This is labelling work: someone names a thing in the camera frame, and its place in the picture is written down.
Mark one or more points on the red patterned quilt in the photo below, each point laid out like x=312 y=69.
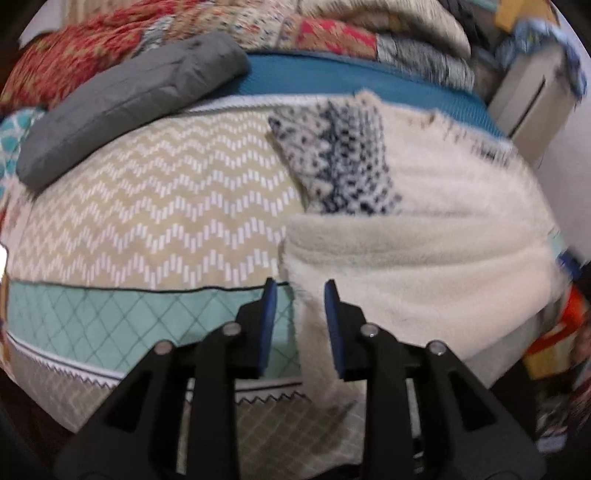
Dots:
x=58 y=63

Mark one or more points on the white fleece spotted garment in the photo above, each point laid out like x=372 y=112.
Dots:
x=435 y=229

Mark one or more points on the teal white lattice pillow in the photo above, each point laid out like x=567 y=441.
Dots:
x=14 y=129

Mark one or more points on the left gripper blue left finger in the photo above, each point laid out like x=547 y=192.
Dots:
x=238 y=350

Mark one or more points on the grey folded quilted blanket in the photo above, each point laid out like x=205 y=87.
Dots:
x=123 y=98

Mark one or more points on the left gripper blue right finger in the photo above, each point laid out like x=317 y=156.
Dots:
x=365 y=351

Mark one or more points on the patterned teal beige bedsheet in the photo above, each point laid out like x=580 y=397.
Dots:
x=166 y=231

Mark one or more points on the blue grey patterned pillow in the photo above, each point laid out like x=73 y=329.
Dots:
x=425 y=62

